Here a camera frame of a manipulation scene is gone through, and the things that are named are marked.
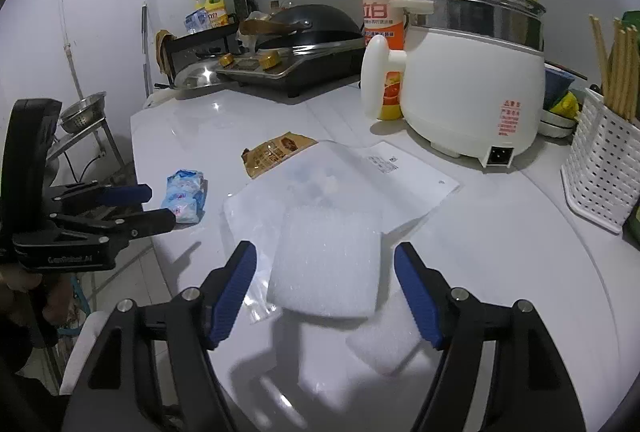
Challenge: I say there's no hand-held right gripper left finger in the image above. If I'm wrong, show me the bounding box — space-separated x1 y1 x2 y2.
62 239 258 432

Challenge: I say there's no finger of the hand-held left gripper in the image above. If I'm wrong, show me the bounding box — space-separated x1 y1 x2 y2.
50 208 177 245
50 181 153 213

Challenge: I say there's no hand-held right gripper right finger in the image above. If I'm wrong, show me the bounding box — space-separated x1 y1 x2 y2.
393 242 586 432

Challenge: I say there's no blue tissue packet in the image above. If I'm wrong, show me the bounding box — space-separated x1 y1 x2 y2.
161 169 208 225

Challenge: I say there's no large white foam block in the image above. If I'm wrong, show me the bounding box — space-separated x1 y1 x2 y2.
266 207 383 317

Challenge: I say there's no person's left forearm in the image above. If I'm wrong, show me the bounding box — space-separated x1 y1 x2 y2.
0 327 66 432

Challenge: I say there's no person's left hand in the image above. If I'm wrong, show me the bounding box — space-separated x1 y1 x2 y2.
0 269 73 328

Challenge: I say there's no stainless steel sink stand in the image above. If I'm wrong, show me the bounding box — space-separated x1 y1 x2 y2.
47 122 126 187

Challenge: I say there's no small white foam block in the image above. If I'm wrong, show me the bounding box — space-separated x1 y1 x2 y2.
345 289 436 375

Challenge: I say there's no steel colander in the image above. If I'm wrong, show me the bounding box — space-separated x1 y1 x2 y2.
60 92 108 133

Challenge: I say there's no white cutting board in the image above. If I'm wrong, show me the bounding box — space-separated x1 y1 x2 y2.
144 89 177 109

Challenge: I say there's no flat clear plastic bag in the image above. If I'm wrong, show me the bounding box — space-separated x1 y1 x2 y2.
222 139 386 325

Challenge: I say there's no steel pan lid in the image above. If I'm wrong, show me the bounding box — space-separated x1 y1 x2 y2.
174 53 226 91

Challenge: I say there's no brown snack packet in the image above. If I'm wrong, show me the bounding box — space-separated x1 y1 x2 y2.
241 132 318 180

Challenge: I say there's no yellow brown pot holder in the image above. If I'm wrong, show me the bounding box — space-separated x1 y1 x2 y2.
155 30 173 75

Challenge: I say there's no black metal rack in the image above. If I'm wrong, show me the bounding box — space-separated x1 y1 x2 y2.
162 14 238 87

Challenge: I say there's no blue carton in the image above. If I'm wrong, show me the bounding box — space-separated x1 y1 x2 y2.
185 9 210 35

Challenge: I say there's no clear bag of food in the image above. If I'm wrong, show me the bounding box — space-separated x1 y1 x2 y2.
240 10 273 52

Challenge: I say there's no yellow detergent jug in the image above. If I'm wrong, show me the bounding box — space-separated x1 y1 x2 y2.
205 0 227 28

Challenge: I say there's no white electric cooker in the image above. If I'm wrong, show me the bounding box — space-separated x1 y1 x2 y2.
361 0 548 169

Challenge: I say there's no black cooktop with gold knobs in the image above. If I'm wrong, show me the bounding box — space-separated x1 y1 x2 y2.
215 36 371 98

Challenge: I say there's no white chopstick basket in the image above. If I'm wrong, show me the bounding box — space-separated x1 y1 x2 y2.
560 86 640 233

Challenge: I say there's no yellow sponge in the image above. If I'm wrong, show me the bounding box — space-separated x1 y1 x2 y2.
550 92 581 117

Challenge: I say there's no blue bowl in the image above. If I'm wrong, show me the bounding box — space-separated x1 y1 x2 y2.
544 64 576 110

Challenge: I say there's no black wok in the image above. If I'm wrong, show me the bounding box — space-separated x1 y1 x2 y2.
239 4 363 52

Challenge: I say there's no orange dish soap bottle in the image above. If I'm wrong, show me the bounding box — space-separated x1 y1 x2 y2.
361 0 407 121

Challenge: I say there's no bundle of wooden chopsticks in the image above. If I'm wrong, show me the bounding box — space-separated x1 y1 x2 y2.
589 14 640 123

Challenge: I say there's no black water hose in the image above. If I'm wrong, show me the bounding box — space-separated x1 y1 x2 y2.
70 152 108 185

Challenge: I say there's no white wall pipe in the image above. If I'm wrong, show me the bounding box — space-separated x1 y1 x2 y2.
60 0 83 97

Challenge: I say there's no white mop handle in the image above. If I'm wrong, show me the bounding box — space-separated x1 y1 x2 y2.
141 4 151 97

